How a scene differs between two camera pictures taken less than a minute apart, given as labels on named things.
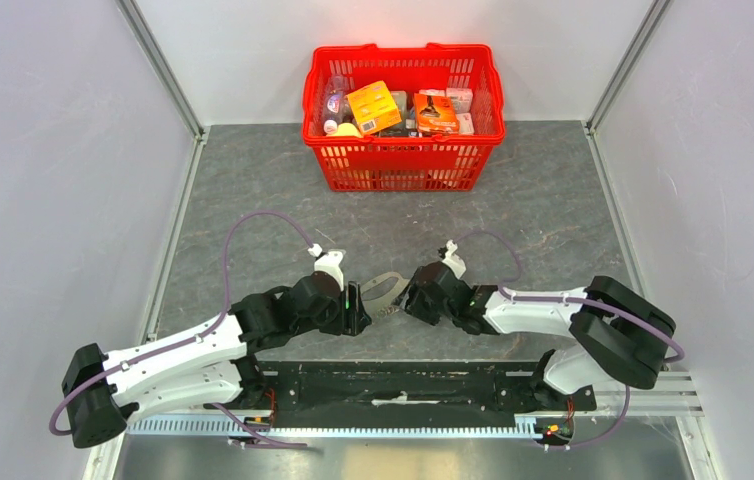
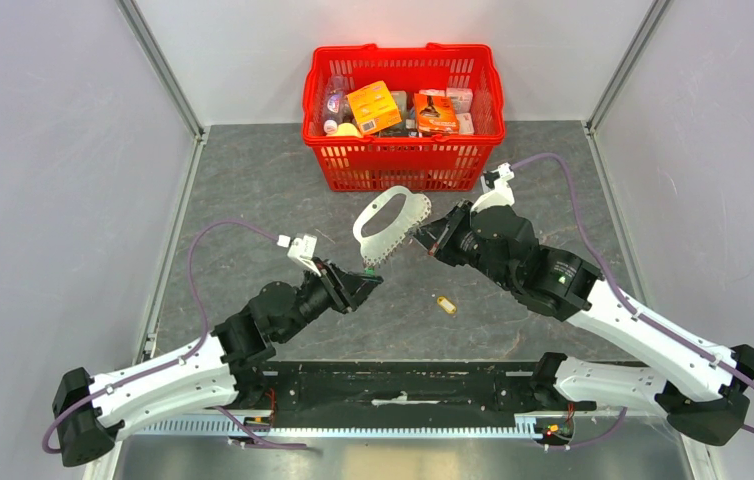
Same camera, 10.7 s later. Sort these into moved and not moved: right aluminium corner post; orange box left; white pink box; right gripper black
Moved: right gripper black
Not moved: orange box left; right aluminium corner post; white pink box
